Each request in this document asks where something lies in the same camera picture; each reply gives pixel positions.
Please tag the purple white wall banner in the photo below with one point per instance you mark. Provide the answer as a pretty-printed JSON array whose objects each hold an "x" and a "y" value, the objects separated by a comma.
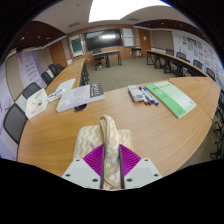
[
  {"x": 30, "y": 68},
  {"x": 5, "y": 116}
]

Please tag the green-tinted wall whiteboard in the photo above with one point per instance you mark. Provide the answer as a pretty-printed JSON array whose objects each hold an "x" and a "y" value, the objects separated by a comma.
[{"x": 76, "y": 45}]

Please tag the wooden desk with black legs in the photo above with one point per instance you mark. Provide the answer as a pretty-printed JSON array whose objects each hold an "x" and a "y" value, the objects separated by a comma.
[{"x": 111, "y": 53}]

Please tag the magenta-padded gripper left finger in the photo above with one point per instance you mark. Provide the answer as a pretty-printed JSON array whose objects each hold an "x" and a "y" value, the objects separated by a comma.
[{"x": 83, "y": 170}]

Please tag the black mesh office chair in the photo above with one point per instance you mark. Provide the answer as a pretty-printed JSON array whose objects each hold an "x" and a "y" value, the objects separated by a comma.
[
  {"x": 31, "y": 90},
  {"x": 14, "y": 122}
]

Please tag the green booklet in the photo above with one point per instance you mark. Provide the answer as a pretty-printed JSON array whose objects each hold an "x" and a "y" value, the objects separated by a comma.
[{"x": 170, "y": 98}]

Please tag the white wall whiteboard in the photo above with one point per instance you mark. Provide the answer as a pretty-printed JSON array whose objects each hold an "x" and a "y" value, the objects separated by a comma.
[{"x": 128, "y": 36}]

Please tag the yellow white zigzag towel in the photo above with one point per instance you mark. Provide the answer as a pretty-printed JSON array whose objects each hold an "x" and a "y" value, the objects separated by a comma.
[{"x": 111, "y": 133}]

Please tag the row of black office chairs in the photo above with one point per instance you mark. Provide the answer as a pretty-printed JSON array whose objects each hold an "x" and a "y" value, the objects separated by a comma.
[
  {"x": 53, "y": 70},
  {"x": 218, "y": 110}
]

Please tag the brown wooden door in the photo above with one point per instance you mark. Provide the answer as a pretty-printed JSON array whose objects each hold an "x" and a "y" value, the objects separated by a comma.
[
  {"x": 58, "y": 53},
  {"x": 144, "y": 41}
]

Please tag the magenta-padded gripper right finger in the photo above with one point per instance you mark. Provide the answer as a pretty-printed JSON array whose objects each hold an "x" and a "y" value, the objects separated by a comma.
[{"x": 140, "y": 170}]

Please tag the thick white grey book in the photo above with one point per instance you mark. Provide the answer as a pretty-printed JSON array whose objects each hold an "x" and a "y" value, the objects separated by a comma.
[{"x": 78, "y": 96}]

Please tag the large black wall screen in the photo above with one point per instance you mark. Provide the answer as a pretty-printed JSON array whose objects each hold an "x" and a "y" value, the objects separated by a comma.
[{"x": 102, "y": 39}]

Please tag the bright ceiling light panel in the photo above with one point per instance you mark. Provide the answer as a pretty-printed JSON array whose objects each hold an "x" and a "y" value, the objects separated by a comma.
[{"x": 123, "y": 9}]

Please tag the small wooden side table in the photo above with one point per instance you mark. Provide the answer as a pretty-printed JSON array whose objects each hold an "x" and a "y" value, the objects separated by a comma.
[{"x": 136, "y": 50}]

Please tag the red whiteboard marker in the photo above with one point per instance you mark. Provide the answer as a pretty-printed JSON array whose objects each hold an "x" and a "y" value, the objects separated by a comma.
[{"x": 145, "y": 100}]

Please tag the black swivel desk chair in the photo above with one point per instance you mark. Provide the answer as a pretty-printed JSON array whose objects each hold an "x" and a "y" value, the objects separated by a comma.
[{"x": 98, "y": 59}]

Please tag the blue whiteboard marker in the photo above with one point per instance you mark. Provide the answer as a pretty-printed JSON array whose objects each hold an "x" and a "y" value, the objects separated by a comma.
[
  {"x": 152, "y": 98},
  {"x": 148, "y": 95}
]

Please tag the long wooden conference table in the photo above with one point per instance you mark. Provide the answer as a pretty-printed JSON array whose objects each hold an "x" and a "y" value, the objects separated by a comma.
[{"x": 173, "y": 61}]

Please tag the cream white box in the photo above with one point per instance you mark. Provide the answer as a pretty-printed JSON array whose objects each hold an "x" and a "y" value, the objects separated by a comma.
[{"x": 36, "y": 104}]

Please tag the round dark table grommet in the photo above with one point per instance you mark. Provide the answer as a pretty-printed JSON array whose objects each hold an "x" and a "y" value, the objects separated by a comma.
[{"x": 81, "y": 108}]

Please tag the white printed paper booklet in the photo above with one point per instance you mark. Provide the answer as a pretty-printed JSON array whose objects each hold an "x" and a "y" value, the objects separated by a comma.
[{"x": 65, "y": 86}]

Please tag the colourful wall posters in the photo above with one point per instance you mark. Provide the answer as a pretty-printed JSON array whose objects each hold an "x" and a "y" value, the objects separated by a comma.
[{"x": 200, "y": 50}]

